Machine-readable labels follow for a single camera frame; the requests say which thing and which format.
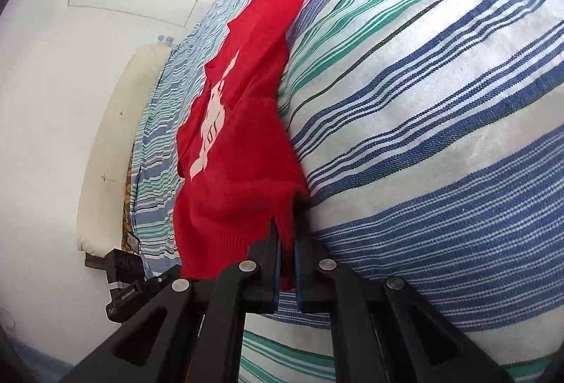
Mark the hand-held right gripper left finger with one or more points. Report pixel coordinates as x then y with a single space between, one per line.
275 273

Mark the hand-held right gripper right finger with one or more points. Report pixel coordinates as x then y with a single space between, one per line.
302 275

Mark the red sweater with white print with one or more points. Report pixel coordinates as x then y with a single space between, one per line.
246 153

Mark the orange patterned sheet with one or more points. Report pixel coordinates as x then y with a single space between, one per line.
128 193

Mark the cream mattress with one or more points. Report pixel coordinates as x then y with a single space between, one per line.
110 145

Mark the blue green striped bedspread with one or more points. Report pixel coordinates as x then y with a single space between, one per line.
418 123

